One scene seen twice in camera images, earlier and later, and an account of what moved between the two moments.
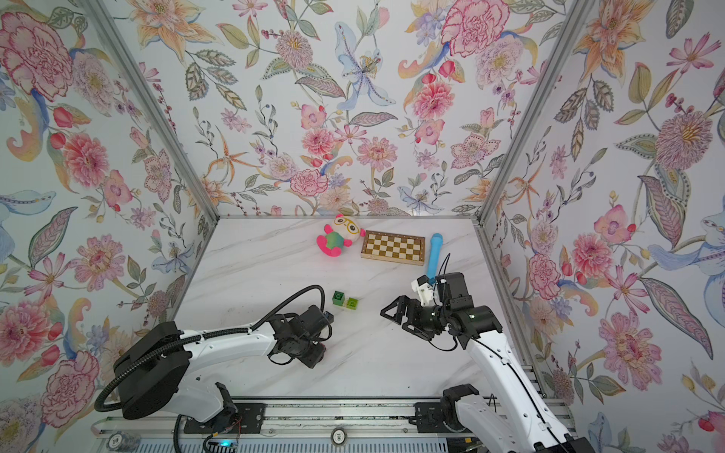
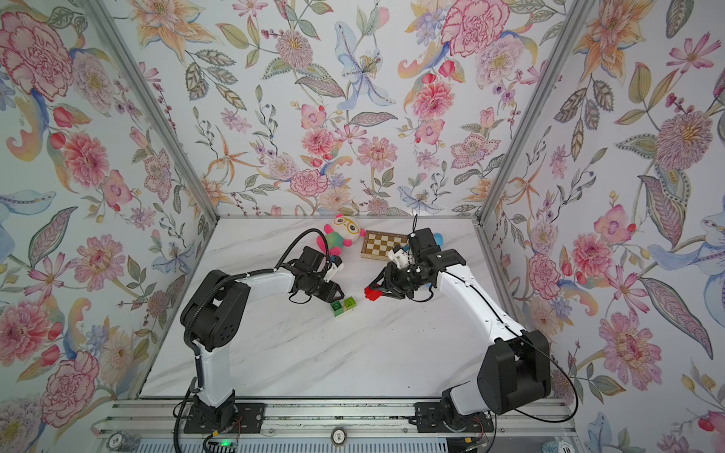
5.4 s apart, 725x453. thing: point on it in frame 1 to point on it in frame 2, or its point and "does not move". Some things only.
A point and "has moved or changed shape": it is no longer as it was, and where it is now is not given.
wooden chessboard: [394, 248] does not move
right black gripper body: [435, 319] to [408, 280]
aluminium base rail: [299, 427] does not move
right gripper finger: [400, 310] to [386, 292]
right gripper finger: [412, 305] to [379, 277]
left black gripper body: [311, 351] to [320, 288]
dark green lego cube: [338, 298] has moved or changed shape
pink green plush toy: [344, 232] does not move
